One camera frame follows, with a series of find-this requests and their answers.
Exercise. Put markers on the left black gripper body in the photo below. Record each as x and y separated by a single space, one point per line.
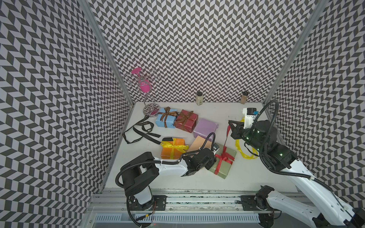
207 166

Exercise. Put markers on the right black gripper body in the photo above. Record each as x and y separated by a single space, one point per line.
250 139

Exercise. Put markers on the peach gift box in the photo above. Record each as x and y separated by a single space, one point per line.
197 144

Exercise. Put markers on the green gift box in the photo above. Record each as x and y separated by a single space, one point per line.
231 151

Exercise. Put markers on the purple gift box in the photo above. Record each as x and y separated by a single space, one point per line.
204 127

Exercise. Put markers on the orange gift box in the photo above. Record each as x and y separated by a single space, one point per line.
172 149

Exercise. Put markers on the black ribbon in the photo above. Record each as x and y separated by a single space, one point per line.
144 129

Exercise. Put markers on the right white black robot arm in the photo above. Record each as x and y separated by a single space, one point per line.
328 210

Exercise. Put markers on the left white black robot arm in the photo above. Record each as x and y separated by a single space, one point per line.
136 176

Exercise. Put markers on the red gift box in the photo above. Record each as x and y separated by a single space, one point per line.
190 124

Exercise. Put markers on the brown ribbon on red box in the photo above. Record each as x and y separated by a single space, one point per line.
184 118

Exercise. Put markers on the blue gift box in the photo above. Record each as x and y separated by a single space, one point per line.
165 118

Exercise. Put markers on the brown spice jar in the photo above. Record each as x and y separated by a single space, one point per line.
244 97

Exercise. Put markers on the light spice jar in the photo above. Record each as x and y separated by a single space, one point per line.
199 98

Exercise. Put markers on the silver pink jewelry stand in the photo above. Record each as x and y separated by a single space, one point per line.
144 80

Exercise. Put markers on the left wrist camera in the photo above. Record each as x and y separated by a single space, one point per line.
215 148

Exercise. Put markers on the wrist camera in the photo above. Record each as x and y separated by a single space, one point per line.
249 116
215 148

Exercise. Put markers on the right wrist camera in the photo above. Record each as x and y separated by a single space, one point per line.
249 116

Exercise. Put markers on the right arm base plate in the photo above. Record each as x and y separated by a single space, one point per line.
251 203

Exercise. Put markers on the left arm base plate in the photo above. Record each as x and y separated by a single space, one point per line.
157 203

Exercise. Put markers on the aluminium front rail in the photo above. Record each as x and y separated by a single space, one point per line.
183 201

